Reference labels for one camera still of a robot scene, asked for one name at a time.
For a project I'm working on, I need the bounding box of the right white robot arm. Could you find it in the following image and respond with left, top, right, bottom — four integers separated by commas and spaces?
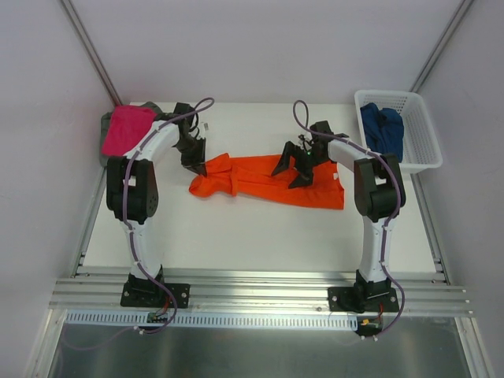
272, 120, 406, 313

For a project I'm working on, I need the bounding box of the grey folded t shirt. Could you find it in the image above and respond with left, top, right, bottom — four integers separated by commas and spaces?
99, 102, 162, 168

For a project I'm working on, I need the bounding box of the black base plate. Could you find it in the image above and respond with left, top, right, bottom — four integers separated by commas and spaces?
328, 287, 399, 313
120, 281, 191, 309

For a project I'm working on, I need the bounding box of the pink folded t shirt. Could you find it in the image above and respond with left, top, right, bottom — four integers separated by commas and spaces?
102, 106, 157, 157

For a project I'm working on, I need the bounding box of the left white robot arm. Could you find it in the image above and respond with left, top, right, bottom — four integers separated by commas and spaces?
102, 98, 213, 306

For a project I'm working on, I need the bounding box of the aluminium mounting rail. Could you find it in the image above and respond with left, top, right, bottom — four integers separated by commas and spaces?
49, 266, 476, 317

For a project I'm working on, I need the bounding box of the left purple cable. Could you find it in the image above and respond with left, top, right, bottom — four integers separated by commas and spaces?
122, 97, 216, 300

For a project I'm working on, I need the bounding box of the purple cable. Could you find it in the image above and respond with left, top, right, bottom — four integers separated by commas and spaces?
293, 100, 406, 316
122, 97, 216, 300

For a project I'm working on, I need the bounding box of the blue t shirt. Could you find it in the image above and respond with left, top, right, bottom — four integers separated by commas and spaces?
360, 102, 405, 162

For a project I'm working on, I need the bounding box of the orange t shirt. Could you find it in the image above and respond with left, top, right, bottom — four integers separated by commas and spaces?
189, 153, 345, 210

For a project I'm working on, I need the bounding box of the white plastic basket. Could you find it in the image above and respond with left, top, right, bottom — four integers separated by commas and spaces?
354, 90, 443, 174

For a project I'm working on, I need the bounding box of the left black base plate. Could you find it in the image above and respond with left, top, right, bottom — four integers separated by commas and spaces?
120, 281, 191, 309

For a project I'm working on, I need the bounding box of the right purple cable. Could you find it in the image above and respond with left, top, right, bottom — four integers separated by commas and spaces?
293, 100, 406, 316

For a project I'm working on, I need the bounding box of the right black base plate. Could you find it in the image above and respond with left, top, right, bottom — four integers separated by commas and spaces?
328, 287, 399, 313

